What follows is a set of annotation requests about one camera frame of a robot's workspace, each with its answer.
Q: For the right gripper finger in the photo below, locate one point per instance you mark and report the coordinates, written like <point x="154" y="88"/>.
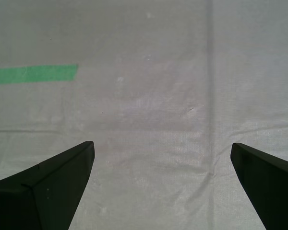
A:
<point x="273" y="191"/>
<point x="38" y="201"/>

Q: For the grey woven table cover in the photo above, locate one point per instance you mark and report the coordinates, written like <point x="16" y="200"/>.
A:
<point x="158" y="95"/>

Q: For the long green tape strip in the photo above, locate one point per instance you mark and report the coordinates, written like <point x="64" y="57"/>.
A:
<point x="33" y="74"/>

